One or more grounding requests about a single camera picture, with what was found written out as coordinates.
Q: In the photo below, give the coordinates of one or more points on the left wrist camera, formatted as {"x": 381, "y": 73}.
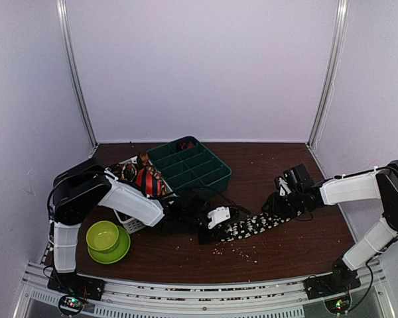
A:
{"x": 218, "y": 216}

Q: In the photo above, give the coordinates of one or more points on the black white floral tie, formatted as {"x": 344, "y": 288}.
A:
{"x": 251, "y": 226}

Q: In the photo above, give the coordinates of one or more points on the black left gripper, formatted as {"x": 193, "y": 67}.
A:
{"x": 210, "y": 236}

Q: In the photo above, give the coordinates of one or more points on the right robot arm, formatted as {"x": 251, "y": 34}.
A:
{"x": 372, "y": 192}

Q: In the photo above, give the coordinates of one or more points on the red blue rolled tie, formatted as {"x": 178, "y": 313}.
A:
{"x": 185, "y": 145}

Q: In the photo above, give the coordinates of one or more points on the orange navy striped tie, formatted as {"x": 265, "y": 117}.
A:
{"x": 150, "y": 181}

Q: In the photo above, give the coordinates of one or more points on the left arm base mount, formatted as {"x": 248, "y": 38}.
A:
{"x": 80, "y": 286}

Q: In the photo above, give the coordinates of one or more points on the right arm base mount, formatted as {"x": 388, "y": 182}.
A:
{"x": 324, "y": 286}

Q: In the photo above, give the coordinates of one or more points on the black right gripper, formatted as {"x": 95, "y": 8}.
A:
{"x": 274, "y": 207}

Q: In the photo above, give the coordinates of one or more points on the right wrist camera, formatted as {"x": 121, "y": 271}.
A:
{"x": 282, "y": 186}

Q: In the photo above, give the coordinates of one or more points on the white plastic basket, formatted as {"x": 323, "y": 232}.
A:
{"x": 132, "y": 225}

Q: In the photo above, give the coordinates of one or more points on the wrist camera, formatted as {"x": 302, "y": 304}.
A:
{"x": 282, "y": 186}
{"x": 218, "y": 216}

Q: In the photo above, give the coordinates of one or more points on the green divided organizer tray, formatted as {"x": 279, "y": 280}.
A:
{"x": 197, "y": 167}

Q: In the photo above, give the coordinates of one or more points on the green bowl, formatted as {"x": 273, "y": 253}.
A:
{"x": 102, "y": 236}

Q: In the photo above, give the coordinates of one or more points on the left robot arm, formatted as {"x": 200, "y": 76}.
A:
{"x": 79, "y": 190}

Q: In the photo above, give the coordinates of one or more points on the green plate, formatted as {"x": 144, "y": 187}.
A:
{"x": 119, "y": 252}

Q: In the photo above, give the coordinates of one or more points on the aluminium front rail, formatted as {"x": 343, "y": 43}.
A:
{"x": 276, "y": 298}

